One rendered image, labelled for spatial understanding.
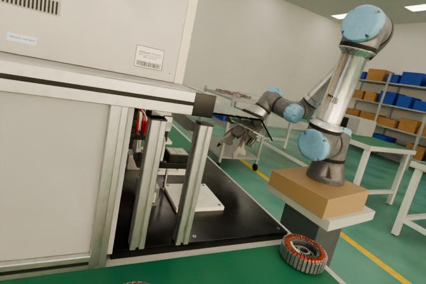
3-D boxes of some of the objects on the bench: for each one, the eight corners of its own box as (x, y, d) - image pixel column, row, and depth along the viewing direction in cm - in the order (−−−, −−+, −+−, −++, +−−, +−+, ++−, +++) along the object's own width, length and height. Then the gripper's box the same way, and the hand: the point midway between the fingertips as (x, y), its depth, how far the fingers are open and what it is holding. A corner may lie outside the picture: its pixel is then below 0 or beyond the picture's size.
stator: (307, 245, 74) (310, 232, 73) (333, 276, 63) (338, 262, 63) (271, 243, 71) (274, 231, 70) (293, 276, 60) (297, 262, 60)
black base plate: (201, 156, 131) (202, 151, 131) (286, 238, 75) (288, 231, 75) (98, 150, 110) (99, 145, 109) (109, 260, 54) (111, 250, 54)
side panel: (104, 257, 54) (127, 104, 48) (104, 267, 52) (129, 107, 46) (-86, 279, 42) (-88, 76, 36) (-98, 294, 39) (-101, 78, 33)
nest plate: (204, 186, 92) (205, 183, 92) (223, 210, 79) (224, 206, 79) (162, 187, 85) (163, 183, 85) (175, 212, 72) (176, 208, 72)
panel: (99, 144, 110) (109, 73, 105) (112, 253, 53) (135, 107, 47) (96, 144, 110) (106, 72, 104) (106, 254, 52) (129, 106, 47)
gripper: (276, 130, 108) (245, 169, 107) (250, 119, 125) (223, 152, 124) (264, 118, 104) (232, 158, 102) (238, 108, 121) (211, 142, 120)
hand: (222, 151), depth 112 cm, fingers open, 14 cm apart
